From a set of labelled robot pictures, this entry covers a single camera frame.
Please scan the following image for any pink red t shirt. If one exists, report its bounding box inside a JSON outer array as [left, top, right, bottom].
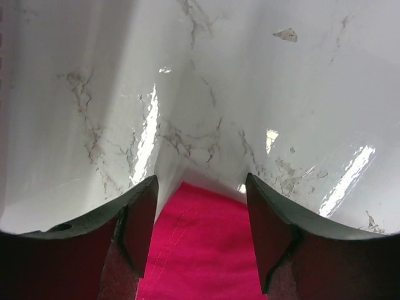
[[136, 182, 267, 300]]

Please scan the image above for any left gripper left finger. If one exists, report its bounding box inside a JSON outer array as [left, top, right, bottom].
[[1, 176, 159, 299]]

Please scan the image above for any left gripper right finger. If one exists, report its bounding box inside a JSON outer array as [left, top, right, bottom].
[[246, 173, 399, 299]]

